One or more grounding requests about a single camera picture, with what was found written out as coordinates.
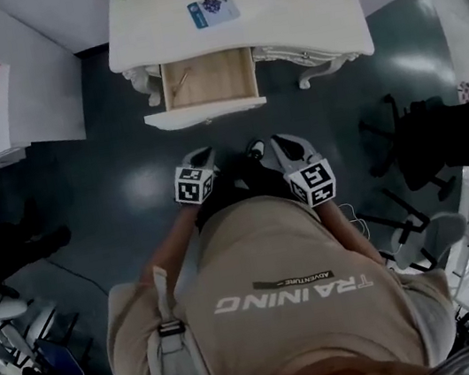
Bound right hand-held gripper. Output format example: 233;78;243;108
268;125;340;213

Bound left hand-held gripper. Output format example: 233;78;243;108
166;144;226;211

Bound large white drawer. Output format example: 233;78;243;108
135;45;270;135

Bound person's left forearm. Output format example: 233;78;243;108
130;202;209;288

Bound person's right forearm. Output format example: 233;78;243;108
313;191;387;277

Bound white desk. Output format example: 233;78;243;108
96;0;380;123

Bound black and white shoe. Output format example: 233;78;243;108
243;137;269;162

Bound black trousers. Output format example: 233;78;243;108
188;150;308;233

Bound small gold stick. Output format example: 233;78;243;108
168;68;196;95

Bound blue card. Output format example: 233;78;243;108
184;0;243;33

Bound black office chair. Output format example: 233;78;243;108
353;80;469;212

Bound grey chair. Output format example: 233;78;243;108
354;187;469;281

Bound beige shirt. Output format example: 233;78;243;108
84;165;466;375

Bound white bookshelf desk unit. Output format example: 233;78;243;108
0;21;98;175

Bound white cable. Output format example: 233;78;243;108
338;199;371;244

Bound grey shoulder strap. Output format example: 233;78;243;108
147;263;188;362

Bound black floor cable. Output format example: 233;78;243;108
47;248;111;304

